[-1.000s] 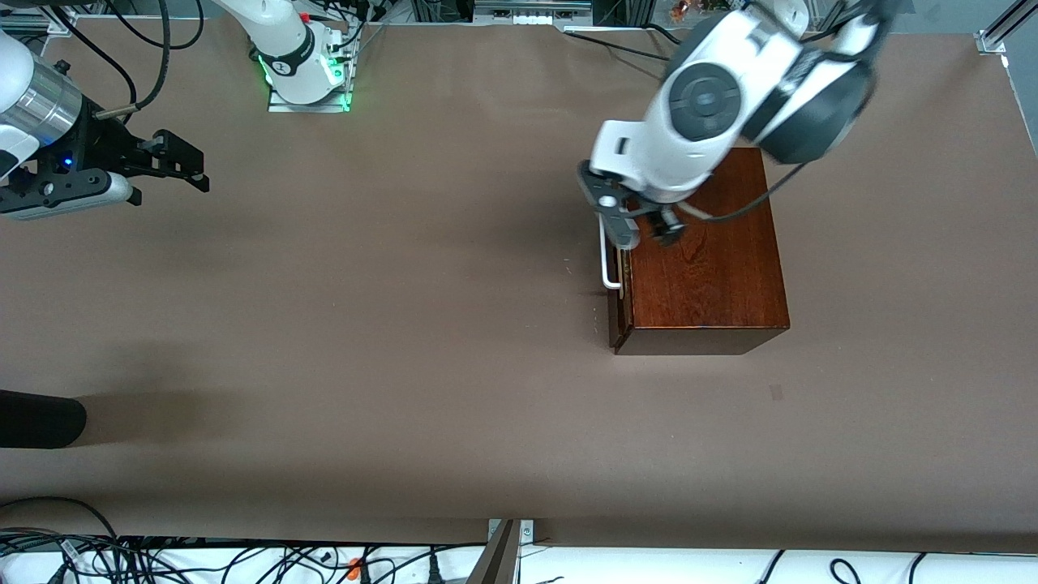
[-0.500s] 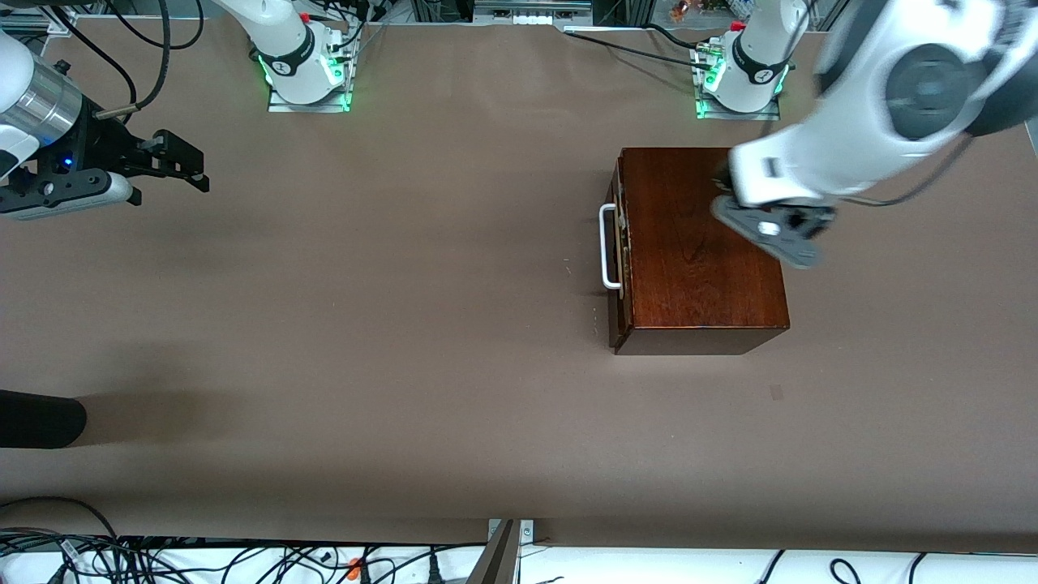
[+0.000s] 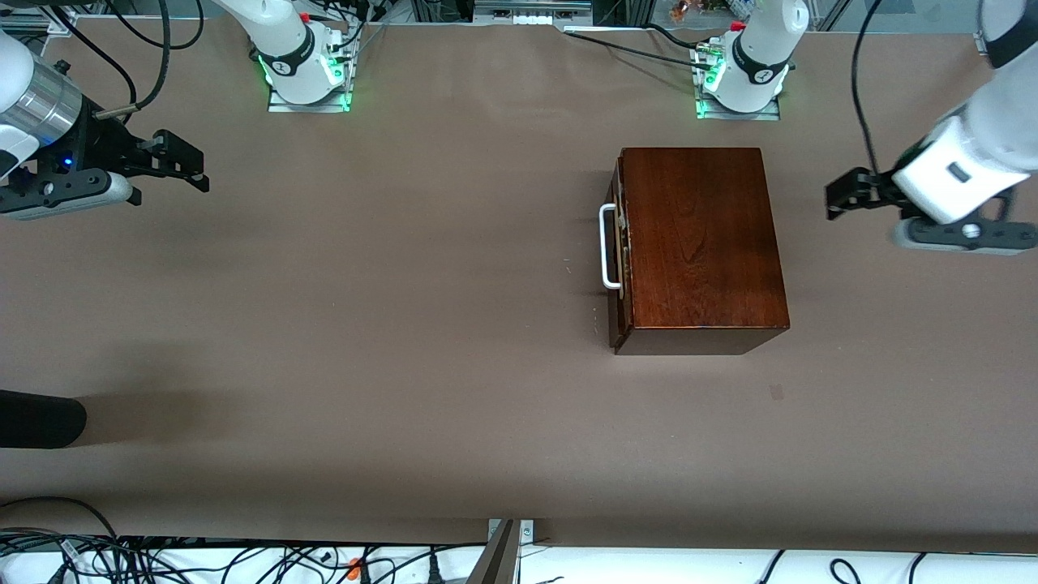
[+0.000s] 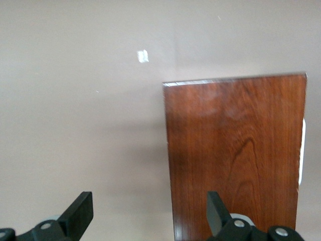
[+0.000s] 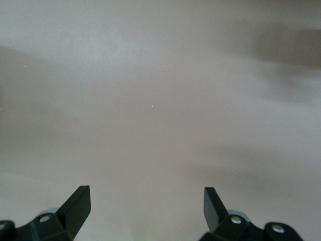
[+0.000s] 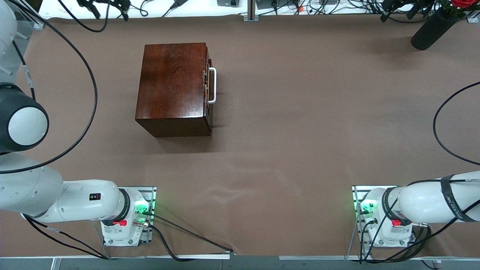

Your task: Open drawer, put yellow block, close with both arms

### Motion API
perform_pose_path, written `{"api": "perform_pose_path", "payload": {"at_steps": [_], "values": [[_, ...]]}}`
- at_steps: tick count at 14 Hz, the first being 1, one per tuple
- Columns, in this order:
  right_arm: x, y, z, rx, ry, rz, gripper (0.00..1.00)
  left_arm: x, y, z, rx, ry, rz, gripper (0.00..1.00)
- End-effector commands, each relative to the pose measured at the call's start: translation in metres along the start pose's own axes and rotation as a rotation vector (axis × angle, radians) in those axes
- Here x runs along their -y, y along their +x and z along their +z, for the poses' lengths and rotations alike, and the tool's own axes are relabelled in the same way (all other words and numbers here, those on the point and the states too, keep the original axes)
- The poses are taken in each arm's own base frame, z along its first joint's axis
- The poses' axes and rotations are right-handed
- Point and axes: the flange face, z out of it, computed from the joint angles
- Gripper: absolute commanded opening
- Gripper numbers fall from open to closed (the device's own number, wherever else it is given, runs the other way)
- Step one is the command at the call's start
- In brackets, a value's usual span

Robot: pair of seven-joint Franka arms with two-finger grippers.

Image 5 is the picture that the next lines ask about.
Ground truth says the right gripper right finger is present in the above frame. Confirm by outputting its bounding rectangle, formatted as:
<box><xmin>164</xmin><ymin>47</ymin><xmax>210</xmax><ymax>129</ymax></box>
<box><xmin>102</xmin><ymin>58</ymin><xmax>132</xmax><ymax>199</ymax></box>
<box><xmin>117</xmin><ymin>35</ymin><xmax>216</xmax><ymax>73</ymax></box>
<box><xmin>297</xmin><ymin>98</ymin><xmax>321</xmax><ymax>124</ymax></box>
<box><xmin>198</xmin><ymin>187</ymin><xmax>304</xmax><ymax>241</ymax></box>

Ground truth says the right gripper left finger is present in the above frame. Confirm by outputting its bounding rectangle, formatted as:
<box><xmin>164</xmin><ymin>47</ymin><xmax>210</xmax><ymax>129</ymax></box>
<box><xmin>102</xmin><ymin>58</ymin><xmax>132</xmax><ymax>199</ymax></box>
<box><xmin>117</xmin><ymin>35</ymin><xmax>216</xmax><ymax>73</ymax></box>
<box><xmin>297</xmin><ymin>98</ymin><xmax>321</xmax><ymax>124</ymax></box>
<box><xmin>0</xmin><ymin>185</ymin><xmax>91</xmax><ymax>241</ymax></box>

